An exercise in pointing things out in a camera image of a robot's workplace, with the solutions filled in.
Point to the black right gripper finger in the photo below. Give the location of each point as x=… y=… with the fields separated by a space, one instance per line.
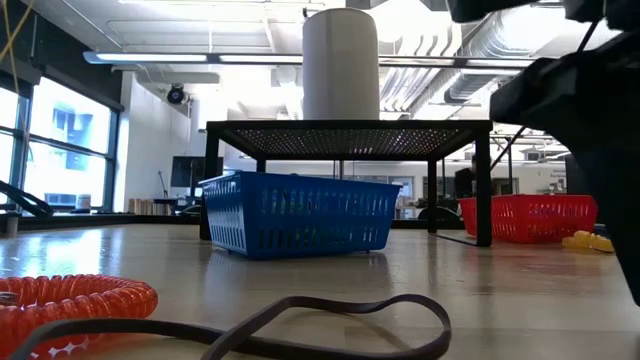
x=590 y=110

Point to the red plastic basket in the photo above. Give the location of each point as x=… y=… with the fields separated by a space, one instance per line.
x=540 y=217

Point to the blue plastic basket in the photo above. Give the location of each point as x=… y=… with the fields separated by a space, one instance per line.
x=300 y=220

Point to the black computer monitor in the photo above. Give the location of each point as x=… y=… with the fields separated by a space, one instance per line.
x=570 y=180

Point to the person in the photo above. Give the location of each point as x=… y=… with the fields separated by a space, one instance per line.
x=465 y=182

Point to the white cylindrical cup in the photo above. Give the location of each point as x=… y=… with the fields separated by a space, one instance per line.
x=340 y=65

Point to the dark rubber band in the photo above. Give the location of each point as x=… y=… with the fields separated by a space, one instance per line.
x=446 y=327

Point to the black perforated metal shelf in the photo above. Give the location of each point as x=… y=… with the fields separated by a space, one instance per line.
x=260 y=125

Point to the long ceiling light bar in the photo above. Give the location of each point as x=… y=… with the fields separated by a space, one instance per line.
x=200 y=57

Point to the wooden blocks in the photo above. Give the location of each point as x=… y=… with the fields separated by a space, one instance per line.
x=150 y=207

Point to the red-orange spiral coil tie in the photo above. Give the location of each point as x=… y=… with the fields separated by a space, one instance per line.
x=75 y=300

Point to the silver ventilation duct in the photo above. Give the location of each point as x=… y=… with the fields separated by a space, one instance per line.
x=475 y=75

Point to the black wall monitor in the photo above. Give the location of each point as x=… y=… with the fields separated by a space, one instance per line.
x=190 y=172

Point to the black ceiling camera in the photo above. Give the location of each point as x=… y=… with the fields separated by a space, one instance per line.
x=176 y=95

